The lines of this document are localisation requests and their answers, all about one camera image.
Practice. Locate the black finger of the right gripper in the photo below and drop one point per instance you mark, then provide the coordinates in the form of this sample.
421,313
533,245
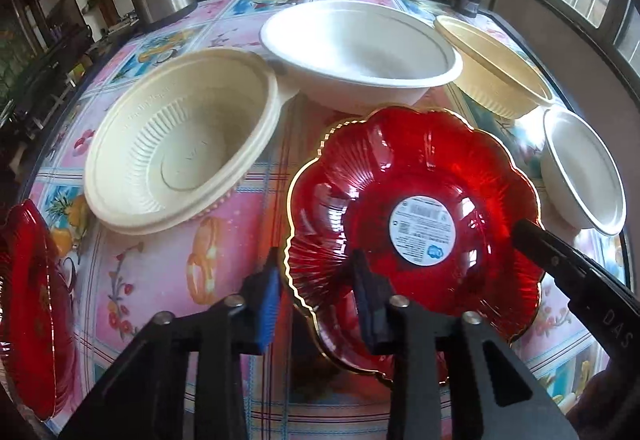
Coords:
550,255

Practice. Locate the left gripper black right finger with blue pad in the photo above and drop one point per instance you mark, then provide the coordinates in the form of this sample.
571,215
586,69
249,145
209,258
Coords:
492,393

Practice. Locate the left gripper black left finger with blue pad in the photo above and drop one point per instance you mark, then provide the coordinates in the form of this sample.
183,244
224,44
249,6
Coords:
141,395

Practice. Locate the small white paper bowl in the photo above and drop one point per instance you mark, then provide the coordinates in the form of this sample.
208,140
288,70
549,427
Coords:
580,175

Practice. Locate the red glass flower plate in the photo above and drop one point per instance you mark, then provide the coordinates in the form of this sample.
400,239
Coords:
431,202

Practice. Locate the beige ribbed plastic bowl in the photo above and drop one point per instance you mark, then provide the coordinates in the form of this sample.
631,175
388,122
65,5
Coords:
181,139

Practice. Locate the large white paper bowl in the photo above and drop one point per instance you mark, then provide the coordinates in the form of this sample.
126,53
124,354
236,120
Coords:
353,56

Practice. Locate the colourful patterned tablecloth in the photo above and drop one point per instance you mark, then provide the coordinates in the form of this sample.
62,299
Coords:
293,392

